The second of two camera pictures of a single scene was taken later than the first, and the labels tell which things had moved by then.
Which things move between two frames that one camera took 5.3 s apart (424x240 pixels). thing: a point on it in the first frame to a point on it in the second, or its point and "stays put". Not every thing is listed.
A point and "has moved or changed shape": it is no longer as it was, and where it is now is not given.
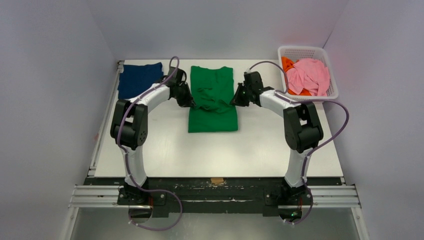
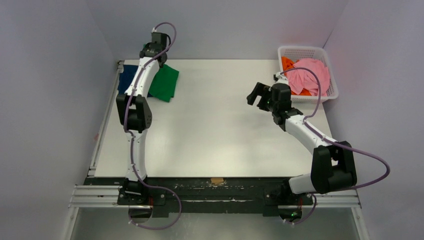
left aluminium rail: (95, 196) stays put
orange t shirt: (287, 64) stays put
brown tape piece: (216, 180) stays put
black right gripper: (242, 94) to (262, 96)
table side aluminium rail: (92, 170) stays put
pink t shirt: (310, 75) stays put
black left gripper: (188, 101) to (147, 47)
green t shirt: (214, 109) has moved or changed shape
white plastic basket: (316, 53) stays put
